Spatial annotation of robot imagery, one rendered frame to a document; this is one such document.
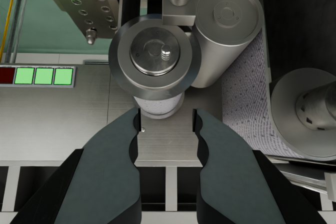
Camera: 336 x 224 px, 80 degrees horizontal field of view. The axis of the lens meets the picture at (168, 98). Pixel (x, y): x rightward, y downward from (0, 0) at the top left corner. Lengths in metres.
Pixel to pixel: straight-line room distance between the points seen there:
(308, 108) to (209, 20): 0.20
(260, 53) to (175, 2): 0.17
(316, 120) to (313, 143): 0.05
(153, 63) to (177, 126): 0.36
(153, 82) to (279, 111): 0.20
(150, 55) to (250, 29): 0.17
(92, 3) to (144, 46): 0.33
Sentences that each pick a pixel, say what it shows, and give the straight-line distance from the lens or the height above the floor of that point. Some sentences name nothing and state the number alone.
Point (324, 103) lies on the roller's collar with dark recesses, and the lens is 0.32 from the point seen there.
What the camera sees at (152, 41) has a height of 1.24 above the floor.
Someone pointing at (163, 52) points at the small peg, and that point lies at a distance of 0.28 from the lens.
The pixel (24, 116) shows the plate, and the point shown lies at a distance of 0.75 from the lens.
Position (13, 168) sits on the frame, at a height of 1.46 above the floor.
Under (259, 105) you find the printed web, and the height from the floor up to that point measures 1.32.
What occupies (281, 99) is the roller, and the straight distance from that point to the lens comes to 0.36.
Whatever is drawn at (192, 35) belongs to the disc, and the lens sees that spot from 0.35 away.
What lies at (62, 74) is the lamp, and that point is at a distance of 0.72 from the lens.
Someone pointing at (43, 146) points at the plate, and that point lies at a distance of 0.71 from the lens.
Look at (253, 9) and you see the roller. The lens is 0.40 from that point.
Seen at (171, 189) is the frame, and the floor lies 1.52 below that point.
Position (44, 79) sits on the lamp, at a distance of 0.74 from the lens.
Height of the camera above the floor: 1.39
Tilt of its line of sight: 12 degrees down
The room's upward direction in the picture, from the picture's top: 180 degrees counter-clockwise
